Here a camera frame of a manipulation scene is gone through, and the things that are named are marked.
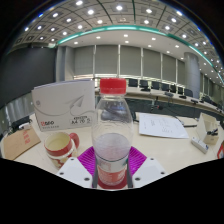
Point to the clear red-capped water bottle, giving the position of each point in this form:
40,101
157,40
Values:
111,146

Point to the white printed paper sheet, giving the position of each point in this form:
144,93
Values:
161,126

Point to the red and cream mug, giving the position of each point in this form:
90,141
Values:
60,148

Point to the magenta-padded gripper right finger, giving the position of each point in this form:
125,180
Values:
148,169

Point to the white copy paper carton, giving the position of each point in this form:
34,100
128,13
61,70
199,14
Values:
63,105

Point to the row of black chairs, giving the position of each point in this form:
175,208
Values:
145,83

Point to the white remote control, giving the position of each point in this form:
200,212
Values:
199,145

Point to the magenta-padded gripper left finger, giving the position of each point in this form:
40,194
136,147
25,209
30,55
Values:
74,170

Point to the recessed ceiling lights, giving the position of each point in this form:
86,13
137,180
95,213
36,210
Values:
119,7

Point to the small open white box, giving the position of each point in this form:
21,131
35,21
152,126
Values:
204,128

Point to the open red cardboard box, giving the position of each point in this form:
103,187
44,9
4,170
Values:
221,150

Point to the long curved conference desk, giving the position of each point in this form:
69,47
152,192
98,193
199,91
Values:
150,106

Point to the brown paper envelope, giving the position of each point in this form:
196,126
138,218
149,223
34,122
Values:
20,143

